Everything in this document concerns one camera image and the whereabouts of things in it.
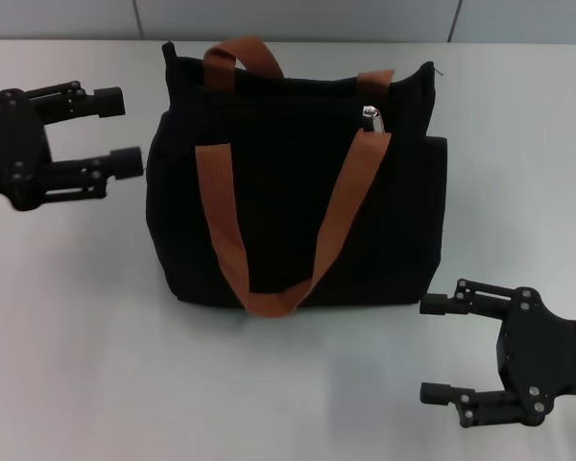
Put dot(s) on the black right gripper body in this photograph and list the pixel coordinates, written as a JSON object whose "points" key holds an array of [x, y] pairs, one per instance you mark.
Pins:
{"points": [[542, 350]]}

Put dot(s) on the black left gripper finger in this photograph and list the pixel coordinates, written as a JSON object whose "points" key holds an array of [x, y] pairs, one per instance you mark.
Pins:
{"points": [[108, 102], [125, 163]]}

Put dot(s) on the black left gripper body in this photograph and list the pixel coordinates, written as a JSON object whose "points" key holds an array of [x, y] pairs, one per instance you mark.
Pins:
{"points": [[9, 139]]}

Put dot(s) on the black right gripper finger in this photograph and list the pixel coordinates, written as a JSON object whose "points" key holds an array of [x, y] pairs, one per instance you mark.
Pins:
{"points": [[485, 408], [480, 300]]}

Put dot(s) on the silver zipper pull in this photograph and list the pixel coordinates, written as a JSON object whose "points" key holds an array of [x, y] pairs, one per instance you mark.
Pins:
{"points": [[374, 120]]}

